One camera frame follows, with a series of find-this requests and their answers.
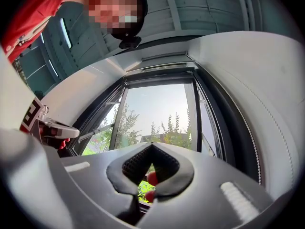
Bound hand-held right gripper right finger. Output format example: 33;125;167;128
142;142;274;229

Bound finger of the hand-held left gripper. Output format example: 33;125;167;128
47;121;81;139

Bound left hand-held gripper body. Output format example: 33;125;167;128
20;96;63;150

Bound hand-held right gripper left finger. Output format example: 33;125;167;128
61;142;153;229

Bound grey glass window sash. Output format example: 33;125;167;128
108;80;203;154

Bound person's left hand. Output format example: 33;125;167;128
58;138;71;151

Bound person's right hand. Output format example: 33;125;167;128
144;170;159;204

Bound long ceiling light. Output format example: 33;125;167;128
59;17;72;49
48;59;60;78

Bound green trees outside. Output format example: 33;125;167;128
82;103;193;157

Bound person's red shirt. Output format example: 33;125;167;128
1;0;83;64

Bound grey roller blind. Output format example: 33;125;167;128
141;51;189;62

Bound person's head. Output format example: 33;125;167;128
83;0;148;42

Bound white ceiling pipe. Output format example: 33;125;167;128
234;0;251;31
246;0;264;32

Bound white bead chain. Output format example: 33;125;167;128
224;68;294;185

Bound window with black frame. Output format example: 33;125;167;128
58;64;263;185

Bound black head-worn camera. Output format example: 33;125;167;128
118;35;142;50

